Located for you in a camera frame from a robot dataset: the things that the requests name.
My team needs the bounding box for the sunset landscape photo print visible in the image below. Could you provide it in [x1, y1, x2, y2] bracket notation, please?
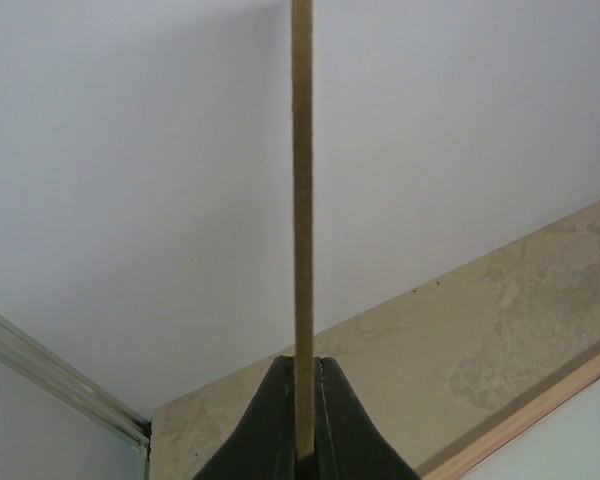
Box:
[466, 379, 600, 480]

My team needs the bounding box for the left aluminium corner post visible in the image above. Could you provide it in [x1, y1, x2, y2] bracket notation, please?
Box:
[0, 315, 151, 479]

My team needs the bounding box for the brown cardboard backing board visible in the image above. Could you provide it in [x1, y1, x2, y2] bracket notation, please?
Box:
[291, 0, 315, 466]

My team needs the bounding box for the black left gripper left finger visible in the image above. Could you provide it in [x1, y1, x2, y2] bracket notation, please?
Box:
[195, 356, 296, 480]

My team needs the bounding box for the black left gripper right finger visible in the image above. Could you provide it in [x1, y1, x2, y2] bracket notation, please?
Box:
[313, 357, 420, 480]

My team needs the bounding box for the pink wooden picture frame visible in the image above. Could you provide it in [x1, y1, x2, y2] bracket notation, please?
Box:
[417, 342, 600, 480]

